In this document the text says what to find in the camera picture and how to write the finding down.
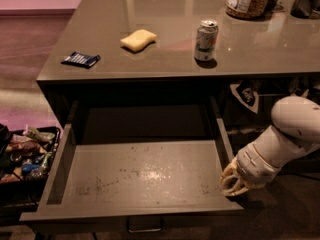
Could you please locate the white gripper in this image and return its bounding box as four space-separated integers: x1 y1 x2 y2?
219 142 282 197

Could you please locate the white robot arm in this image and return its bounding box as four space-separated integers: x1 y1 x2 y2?
219 96 320 197

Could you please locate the grey drawer cabinet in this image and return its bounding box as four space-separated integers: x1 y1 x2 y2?
35 0 320 185

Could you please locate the black white chip bag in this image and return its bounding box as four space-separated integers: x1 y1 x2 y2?
230 80 259 114

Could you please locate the green white soda can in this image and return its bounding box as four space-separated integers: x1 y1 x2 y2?
194 19 218 61

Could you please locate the yellow sponge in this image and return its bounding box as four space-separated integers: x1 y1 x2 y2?
120 29 157 52

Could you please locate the large nut jar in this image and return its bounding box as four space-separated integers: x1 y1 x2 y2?
226 0 268 19

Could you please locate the dark glass bottle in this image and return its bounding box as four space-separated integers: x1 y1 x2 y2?
290 0 320 19

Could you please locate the blue snack packet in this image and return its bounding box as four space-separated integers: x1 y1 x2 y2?
62 52 101 69

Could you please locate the black tray of snacks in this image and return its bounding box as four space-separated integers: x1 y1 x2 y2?
0 125 60 185

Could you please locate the black floor cable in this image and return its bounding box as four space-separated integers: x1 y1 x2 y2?
296 172 320 182

